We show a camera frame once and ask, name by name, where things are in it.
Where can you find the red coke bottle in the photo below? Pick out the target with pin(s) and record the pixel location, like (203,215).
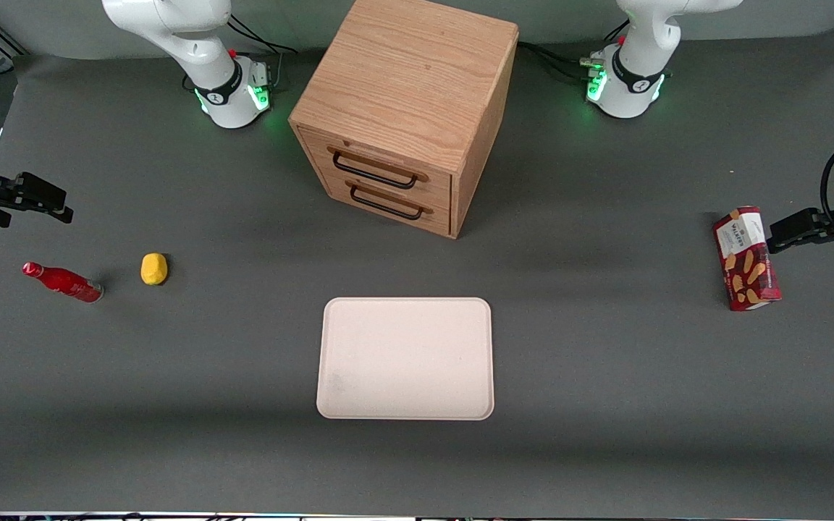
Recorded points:
(66,282)

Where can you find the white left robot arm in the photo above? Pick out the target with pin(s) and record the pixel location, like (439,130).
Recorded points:
(641,43)

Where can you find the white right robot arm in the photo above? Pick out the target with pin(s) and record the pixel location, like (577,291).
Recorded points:
(171,29)

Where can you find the beige plastic tray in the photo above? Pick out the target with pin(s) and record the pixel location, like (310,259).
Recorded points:
(406,358)

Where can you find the red cookie box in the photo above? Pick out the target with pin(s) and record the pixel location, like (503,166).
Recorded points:
(746,260)

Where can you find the yellow toy lemon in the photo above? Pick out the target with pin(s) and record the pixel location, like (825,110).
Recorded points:
(154,269)

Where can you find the wooden drawer front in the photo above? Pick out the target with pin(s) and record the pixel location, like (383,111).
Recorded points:
(313,148)
(334,189)

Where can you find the wooden drawer cabinet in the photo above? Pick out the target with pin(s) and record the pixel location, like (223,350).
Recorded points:
(402,72)

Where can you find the aluminium frame rail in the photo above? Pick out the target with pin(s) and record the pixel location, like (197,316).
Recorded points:
(4,36)

